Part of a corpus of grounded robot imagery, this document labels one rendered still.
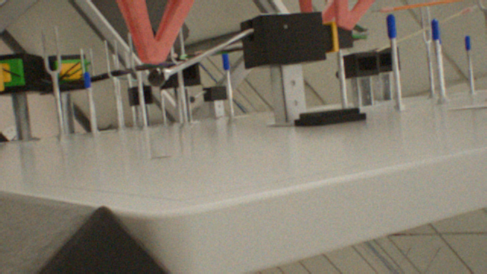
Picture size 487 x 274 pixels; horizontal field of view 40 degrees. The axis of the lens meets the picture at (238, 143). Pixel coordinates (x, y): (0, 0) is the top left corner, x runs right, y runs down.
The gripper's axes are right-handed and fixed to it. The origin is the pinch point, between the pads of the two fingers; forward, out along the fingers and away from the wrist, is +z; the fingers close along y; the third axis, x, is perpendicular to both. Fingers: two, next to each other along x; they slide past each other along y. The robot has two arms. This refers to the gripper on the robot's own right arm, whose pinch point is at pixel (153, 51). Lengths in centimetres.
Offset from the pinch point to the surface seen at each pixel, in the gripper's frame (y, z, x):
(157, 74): -0.6, 1.7, -0.3
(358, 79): 22.6, -2.2, -33.7
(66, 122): 77, 4, -6
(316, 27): -1.9, -2.9, -13.1
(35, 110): 765, -27, -82
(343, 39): -1.1, -2.4, -16.2
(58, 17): 113, -22, -9
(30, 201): -31.8, 8.6, 12.3
